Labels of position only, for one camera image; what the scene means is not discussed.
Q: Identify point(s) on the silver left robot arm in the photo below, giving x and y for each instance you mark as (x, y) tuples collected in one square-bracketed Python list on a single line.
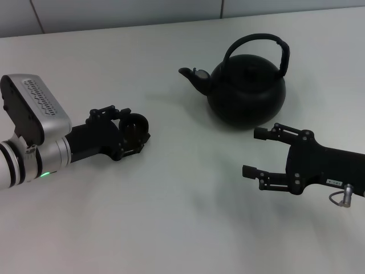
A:
[(51, 157)]

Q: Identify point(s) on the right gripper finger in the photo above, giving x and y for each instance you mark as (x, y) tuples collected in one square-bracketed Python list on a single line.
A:
[(249, 171), (261, 133)]

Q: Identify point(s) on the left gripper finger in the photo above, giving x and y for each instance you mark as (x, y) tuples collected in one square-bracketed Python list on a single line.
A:
[(105, 112), (134, 147)]

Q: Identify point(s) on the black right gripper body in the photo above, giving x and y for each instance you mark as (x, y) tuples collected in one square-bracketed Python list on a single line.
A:
[(322, 162)]

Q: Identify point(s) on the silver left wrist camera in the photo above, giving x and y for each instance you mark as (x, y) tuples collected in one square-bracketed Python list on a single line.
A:
[(37, 100)]

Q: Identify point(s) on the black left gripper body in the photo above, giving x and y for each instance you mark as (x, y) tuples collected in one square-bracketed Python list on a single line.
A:
[(94, 140)]

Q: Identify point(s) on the small dark teacup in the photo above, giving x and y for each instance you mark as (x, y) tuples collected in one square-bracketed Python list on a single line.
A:
[(139, 120)]

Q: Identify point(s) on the black cast iron teapot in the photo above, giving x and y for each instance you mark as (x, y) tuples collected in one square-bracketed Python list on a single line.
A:
[(245, 97)]

